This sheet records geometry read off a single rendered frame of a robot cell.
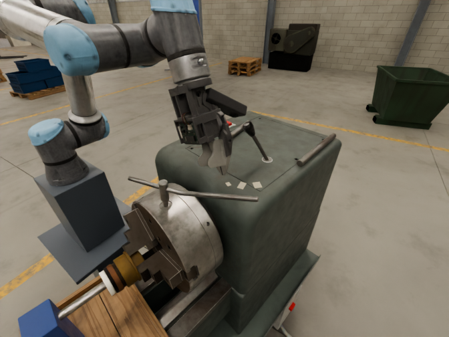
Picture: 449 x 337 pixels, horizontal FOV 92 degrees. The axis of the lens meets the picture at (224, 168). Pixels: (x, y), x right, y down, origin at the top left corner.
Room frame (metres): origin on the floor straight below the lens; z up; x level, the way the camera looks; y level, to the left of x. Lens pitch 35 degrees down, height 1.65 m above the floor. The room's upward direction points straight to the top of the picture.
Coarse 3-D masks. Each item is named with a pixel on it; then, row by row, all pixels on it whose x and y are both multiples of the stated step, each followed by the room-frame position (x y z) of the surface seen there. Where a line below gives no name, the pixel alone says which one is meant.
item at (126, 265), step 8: (120, 256) 0.35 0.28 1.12; (128, 256) 0.34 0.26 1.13; (136, 256) 0.35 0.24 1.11; (112, 264) 0.33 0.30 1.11; (120, 264) 0.32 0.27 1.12; (128, 264) 0.33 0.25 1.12; (136, 264) 0.34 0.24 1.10; (112, 272) 0.30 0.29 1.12; (120, 272) 0.31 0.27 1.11; (128, 272) 0.31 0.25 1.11; (136, 272) 0.31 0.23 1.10; (112, 280) 0.29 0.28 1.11; (120, 280) 0.29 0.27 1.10; (128, 280) 0.30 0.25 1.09; (136, 280) 0.31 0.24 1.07; (120, 288) 0.28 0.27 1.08
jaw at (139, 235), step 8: (136, 208) 0.47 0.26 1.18; (128, 216) 0.43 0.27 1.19; (136, 216) 0.43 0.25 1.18; (128, 224) 0.42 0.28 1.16; (136, 224) 0.42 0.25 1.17; (144, 224) 0.43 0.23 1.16; (128, 232) 0.40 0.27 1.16; (136, 232) 0.40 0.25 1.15; (144, 232) 0.41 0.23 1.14; (128, 240) 0.39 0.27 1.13; (136, 240) 0.39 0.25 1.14; (144, 240) 0.39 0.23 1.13; (152, 240) 0.40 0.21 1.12; (128, 248) 0.36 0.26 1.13; (136, 248) 0.37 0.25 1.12
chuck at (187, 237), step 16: (144, 208) 0.42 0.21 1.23; (176, 208) 0.42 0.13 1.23; (160, 224) 0.37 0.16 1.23; (176, 224) 0.37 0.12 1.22; (192, 224) 0.39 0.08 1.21; (160, 240) 0.38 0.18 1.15; (176, 240) 0.34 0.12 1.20; (192, 240) 0.35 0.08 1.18; (208, 240) 0.37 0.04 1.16; (176, 256) 0.32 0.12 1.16; (192, 256) 0.33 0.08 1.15; (208, 256) 0.35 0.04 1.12; (208, 272) 0.34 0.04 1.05; (192, 288) 0.30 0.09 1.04
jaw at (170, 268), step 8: (152, 256) 0.36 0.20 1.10; (160, 256) 0.36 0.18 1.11; (168, 256) 0.35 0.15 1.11; (144, 264) 0.33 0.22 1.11; (152, 264) 0.33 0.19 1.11; (160, 264) 0.33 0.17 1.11; (168, 264) 0.33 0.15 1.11; (176, 264) 0.33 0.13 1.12; (144, 272) 0.31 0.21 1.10; (152, 272) 0.31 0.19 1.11; (160, 272) 0.31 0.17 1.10; (168, 272) 0.30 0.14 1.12; (176, 272) 0.30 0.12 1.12; (184, 272) 0.31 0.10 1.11; (192, 272) 0.31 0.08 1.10; (144, 280) 0.30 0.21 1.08; (160, 280) 0.30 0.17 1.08; (168, 280) 0.29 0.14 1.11; (176, 280) 0.29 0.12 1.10
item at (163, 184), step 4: (160, 180) 0.42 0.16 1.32; (164, 180) 0.42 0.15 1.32; (160, 184) 0.41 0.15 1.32; (164, 184) 0.41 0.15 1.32; (160, 188) 0.41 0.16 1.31; (164, 188) 0.41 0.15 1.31; (160, 192) 0.41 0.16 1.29; (164, 192) 0.41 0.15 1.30; (160, 196) 0.41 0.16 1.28; (164, 196) 0.41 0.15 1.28; (168, 196) 0.42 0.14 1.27; (164, 200) 0.41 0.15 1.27; (168, 200) 0.42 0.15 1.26; (164, 204) 0.42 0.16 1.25; (168, 204) 0.43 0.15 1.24
